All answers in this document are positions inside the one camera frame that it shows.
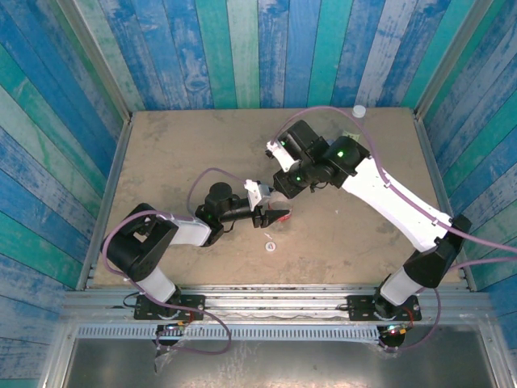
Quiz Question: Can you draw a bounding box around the clear bottle red label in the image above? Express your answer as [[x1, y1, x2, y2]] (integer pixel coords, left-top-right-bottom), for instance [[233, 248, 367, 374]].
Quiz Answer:
[[269, 190, 292, 223]]

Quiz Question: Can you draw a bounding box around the shiny metal sheet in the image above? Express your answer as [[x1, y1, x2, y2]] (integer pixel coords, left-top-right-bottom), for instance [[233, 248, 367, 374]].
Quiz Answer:
[[60, 337, 498, 388]]

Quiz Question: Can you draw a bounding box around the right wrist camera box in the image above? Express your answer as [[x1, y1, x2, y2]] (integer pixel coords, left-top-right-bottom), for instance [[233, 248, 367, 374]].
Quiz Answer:
[[265, 139, 301, 173]]

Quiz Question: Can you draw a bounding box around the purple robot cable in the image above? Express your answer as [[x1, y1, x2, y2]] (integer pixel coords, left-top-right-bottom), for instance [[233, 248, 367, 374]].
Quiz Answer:
[[273, 105, 517, 352], [100, 167, 234, 356]]

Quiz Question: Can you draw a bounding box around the aluminium mounting rail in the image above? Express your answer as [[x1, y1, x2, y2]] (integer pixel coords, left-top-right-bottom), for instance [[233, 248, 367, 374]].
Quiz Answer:
[[60, 285, 494, 324]]

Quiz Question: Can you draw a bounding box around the aluminium table side rail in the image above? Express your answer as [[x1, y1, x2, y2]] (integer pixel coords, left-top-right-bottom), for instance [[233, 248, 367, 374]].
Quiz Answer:
[[411, 112, 478, 292], [76, 116, 134, 290]]

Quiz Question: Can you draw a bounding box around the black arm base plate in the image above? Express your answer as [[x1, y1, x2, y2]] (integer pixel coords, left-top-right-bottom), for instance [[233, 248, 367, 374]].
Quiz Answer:
[[132, 293, 206, 322], [347, 294, 422, 323]]

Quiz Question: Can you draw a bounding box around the grey slotted cable duct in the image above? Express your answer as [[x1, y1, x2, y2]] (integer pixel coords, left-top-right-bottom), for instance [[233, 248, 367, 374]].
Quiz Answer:
[[76, 325, 383, 343]]

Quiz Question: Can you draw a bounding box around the grey metal frame post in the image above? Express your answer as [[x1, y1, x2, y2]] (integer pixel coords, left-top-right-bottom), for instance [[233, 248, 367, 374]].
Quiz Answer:
[[56, 0, 134, 122], [414, 0, 496, 118]]

